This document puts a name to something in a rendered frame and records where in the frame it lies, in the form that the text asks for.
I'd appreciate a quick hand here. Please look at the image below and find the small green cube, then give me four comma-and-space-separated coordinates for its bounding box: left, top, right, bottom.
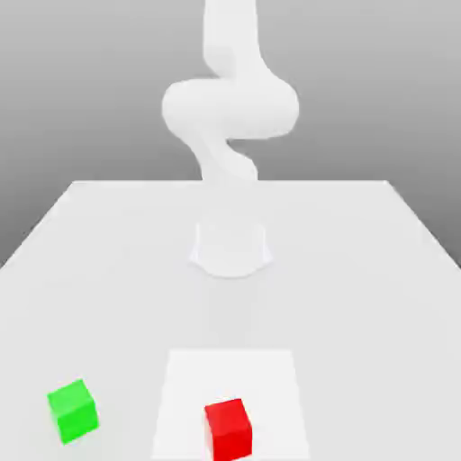
46, 378, 100, 447

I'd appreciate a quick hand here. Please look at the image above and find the small red cube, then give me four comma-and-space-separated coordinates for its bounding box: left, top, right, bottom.
203, 397, 254, 461

